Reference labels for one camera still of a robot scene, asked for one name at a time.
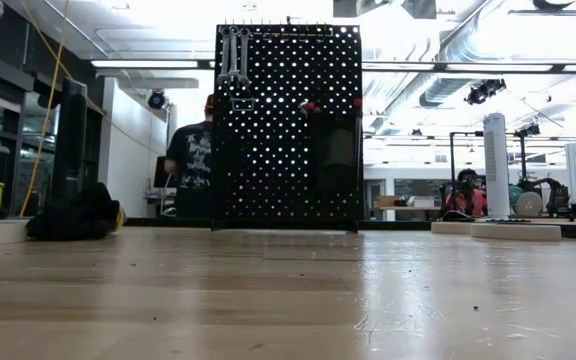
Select chrome combination wrench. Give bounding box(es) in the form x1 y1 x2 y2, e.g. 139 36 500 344
237 26 253 90
227 24 241 85
217 26 232 87

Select black work glove yellow cuff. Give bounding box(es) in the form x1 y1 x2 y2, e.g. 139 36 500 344
25 181 128 242

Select wooden board right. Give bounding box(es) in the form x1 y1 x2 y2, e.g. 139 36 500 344
470 223 563 243

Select black perforated metal pegboard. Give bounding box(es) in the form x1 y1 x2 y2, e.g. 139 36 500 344
211 23 365 232

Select black pegboard storage bin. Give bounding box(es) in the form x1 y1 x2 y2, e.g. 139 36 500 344
312 112 363 194

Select standing person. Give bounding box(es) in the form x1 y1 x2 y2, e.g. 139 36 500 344
163 93 215 219

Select long ceiling light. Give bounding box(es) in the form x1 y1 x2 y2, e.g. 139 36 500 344
90 59 200 70

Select seated person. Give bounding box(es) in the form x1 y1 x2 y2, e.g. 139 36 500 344
442 168 489 220

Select white tower fan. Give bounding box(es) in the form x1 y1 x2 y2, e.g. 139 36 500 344
482 112 511 219

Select black ceiling spotlight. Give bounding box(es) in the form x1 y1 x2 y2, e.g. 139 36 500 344
464 78 508 107

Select black tower fan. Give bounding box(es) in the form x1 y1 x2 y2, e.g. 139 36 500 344
50 77 89 201

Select grey round disc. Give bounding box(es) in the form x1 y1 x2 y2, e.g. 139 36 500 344
512 191 545 218

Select black aluminium table frame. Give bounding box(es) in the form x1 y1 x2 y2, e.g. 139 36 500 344
125 217 576 241

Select metal pegboard hook rail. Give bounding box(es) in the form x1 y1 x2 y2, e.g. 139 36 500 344
216 22 335 41

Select round black wall camera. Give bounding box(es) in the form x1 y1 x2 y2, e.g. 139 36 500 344
146 88 168 111

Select black pipe frame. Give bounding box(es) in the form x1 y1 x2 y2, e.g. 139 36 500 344
449 130 484 177

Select black camera stand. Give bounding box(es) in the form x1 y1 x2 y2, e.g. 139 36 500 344
514 122 543 191

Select yellow cable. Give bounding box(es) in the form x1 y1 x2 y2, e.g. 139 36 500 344
17 0 169 217

